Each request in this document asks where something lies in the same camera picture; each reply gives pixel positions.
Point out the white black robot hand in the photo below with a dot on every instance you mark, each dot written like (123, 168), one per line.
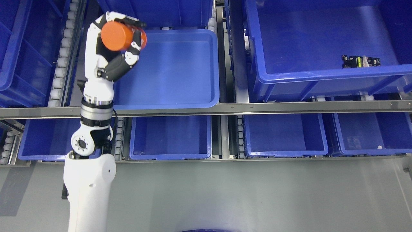
(102, 67)

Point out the orange cylindrical capacitor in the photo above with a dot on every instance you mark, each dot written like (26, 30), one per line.
(117, 36)

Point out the white roller track left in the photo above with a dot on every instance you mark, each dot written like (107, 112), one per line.
(61, 78)

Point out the shallow blue tray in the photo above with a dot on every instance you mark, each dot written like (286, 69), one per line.
(178, 69)

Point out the blue bin top centre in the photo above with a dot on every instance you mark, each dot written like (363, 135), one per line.
(163, 13)

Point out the blue bin far left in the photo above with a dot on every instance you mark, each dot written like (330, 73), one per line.
(30, 36)

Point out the lower blue bin left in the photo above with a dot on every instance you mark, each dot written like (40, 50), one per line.
(47, 139)

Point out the lower blue bin right centre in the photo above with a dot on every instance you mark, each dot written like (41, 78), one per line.
(284, 135)

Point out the large blue bin right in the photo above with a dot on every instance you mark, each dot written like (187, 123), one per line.
(297, 46)

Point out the small green black circuit module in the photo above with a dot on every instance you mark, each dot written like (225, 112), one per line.
(359, 61)

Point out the lower blue bin far right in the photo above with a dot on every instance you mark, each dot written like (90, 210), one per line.
(370, 134)

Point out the metal shelf front rail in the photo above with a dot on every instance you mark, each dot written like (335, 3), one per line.
(225, 109)

